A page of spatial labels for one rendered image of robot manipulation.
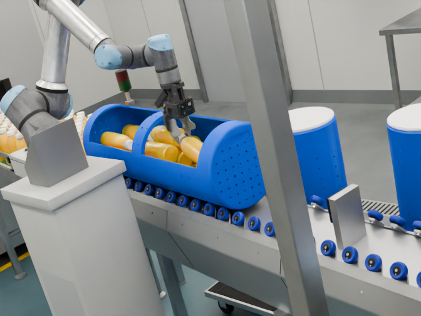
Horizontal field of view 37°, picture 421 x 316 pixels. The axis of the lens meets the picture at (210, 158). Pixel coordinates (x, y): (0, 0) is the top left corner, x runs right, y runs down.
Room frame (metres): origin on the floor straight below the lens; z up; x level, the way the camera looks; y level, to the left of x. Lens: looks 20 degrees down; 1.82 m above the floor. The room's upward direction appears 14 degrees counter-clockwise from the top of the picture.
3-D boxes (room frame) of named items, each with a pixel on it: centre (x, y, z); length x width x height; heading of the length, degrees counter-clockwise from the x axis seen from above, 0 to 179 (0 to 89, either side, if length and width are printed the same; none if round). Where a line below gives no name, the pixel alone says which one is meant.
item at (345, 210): (1.57, -0.32, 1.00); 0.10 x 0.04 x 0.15; 124
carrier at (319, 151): (2.42, -0.38, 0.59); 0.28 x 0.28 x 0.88
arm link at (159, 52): (2.05, 0.07, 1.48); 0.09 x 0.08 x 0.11; 58
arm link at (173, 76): (2.05, 0.06, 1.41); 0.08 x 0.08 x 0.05
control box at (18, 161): (2.68, 0.77, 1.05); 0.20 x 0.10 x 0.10; 34
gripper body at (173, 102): (2.04, 0.06, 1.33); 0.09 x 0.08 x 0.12; 34
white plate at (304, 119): (2.42, -0.38, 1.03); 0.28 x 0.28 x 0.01
